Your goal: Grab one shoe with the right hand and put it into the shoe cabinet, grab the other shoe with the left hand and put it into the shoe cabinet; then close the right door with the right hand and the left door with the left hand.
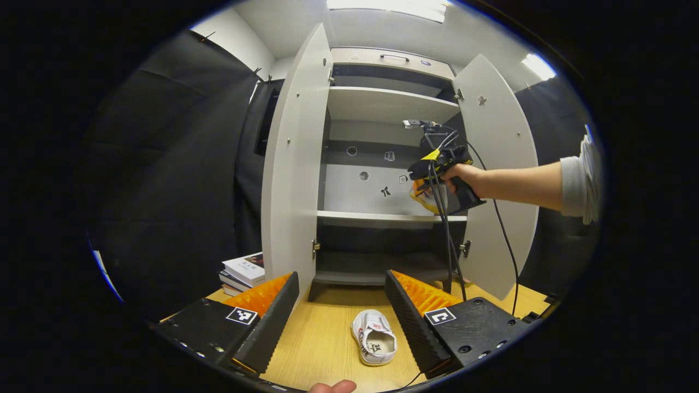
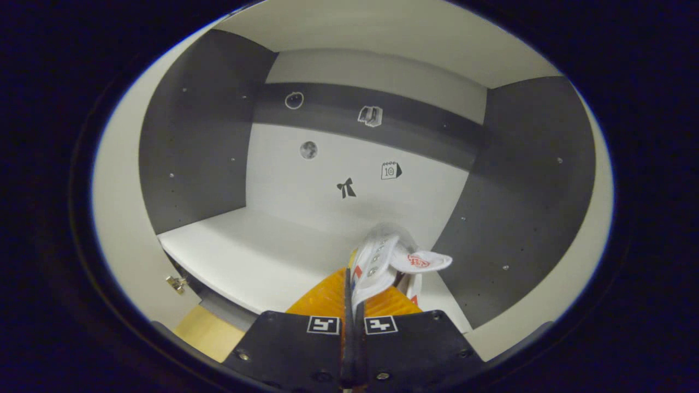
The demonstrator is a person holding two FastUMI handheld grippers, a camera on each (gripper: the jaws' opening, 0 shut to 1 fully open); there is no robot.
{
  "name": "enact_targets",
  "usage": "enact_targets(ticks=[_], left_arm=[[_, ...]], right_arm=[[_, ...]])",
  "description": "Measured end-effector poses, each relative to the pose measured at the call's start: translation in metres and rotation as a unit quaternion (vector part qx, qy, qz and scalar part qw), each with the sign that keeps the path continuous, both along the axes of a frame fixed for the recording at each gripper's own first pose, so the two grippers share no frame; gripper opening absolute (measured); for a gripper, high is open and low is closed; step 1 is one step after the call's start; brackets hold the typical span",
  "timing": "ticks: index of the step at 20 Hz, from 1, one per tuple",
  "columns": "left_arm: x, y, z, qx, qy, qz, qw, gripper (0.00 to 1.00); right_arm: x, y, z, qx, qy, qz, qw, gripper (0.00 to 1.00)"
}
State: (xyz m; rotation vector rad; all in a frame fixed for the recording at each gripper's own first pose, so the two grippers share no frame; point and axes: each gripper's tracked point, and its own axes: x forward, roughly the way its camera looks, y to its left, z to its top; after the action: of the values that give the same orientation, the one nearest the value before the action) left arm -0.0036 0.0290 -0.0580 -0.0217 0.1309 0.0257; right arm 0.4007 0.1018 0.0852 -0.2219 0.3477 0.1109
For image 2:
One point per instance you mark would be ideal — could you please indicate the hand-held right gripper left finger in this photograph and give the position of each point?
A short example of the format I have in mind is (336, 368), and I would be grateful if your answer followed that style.
(295, 349)

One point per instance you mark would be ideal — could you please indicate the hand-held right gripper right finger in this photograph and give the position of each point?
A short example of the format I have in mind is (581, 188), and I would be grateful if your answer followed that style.
(415, 349)

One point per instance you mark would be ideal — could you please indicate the white shoe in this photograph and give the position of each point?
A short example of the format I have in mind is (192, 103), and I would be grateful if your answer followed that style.
(382, 256)

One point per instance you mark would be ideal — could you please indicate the grey shoe cabinet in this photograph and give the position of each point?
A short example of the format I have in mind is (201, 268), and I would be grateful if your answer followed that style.
(306, 180)

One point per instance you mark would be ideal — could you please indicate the white cabinet shelf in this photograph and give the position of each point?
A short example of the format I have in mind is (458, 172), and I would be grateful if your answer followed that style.
(382, 33)
(262, 251)

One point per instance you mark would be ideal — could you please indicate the metal door hinge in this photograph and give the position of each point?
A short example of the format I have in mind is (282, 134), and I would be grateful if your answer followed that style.
(176, 284)

